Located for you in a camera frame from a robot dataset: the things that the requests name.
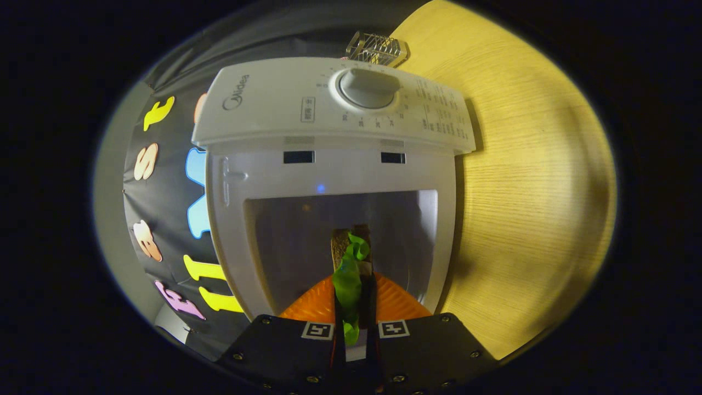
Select wire mesh holder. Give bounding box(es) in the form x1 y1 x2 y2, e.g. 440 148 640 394
346 31 409 67

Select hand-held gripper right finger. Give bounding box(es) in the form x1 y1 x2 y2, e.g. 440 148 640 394
362 272 500 395

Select sandwich with green lettuce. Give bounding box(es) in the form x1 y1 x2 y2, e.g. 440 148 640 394
331 224 375 346

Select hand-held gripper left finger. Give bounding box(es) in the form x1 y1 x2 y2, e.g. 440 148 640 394
217 274 347 395

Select white microwave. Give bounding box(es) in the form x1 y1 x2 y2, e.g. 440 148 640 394
191 57 477 321

